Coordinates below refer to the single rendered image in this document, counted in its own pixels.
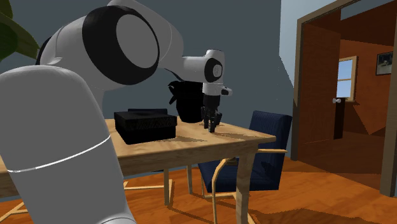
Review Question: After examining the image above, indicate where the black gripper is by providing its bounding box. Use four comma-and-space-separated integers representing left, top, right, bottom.
202, 94, 223, 134

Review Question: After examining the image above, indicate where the black vase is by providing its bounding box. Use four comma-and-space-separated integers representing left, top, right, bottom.
167, 80, 206, 124

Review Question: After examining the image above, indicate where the wooden table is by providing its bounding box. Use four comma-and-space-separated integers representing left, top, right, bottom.
0, 116, 277, 224

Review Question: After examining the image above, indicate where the black rectangular box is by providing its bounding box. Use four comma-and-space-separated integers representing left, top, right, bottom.
113, 109, 179, 146

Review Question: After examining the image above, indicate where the brown wooden door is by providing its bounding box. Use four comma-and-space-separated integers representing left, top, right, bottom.
297, 23, 346, 163

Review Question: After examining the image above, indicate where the green plant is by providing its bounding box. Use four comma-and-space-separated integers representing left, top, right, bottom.
0, 0, 41, 63

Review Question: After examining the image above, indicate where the brown door frame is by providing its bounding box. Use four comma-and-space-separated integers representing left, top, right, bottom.
289, 0, 397, 198

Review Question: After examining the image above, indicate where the window with wooden frame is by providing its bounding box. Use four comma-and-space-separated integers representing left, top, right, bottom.
336, 55, 358, 102

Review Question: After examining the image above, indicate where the dark framed wall picture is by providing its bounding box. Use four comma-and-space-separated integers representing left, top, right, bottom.
375, 51, 394, 76

